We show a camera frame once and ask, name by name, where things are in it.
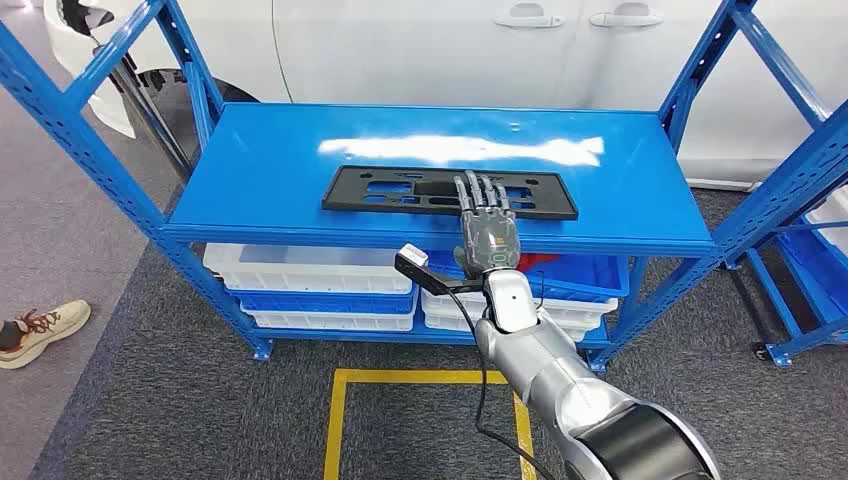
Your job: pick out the chrome stanchion post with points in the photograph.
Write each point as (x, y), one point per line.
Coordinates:
(156, 129)

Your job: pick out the blue metal shelf rack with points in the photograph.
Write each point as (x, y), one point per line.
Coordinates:
(265, 172)
(808, 272)

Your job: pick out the white plastic crate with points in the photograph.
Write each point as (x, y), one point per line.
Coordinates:
(298, 268)
(444, 322)
(576, 310)
(318, 322)

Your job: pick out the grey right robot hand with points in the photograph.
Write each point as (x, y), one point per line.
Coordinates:
(490, 238)

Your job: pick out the red item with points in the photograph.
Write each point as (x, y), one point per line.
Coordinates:
(536, 262)

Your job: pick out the person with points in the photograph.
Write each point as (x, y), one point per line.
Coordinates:
(46, 328)

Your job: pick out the black plastic panel part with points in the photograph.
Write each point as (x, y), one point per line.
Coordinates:
(371, 192)

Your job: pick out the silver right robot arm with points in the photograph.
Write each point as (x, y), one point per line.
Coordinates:
(530, 358)

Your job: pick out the white car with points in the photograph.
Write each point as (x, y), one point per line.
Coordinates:
(430, 53)

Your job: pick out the black car tyre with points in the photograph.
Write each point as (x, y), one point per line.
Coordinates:
(169, 106)

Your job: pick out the blue plastic crate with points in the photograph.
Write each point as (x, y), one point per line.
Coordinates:
(583, 275)
(318, 303)

